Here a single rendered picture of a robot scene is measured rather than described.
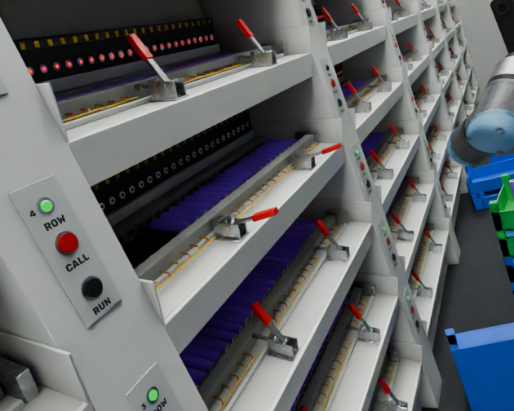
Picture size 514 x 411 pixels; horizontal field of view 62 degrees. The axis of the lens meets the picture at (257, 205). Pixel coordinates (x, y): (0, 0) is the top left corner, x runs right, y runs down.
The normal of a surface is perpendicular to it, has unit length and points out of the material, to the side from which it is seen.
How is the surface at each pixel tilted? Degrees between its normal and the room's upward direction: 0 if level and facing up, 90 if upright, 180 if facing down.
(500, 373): 90
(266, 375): 16
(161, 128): 106
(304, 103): 90
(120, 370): 90
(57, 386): 90
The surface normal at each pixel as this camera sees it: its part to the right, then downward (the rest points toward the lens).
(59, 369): -0.45, 0.41
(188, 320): 0.88, 0.06
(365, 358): -0.15, -0.91
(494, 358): -0.21, 0.34
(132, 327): 0.81, -0.19
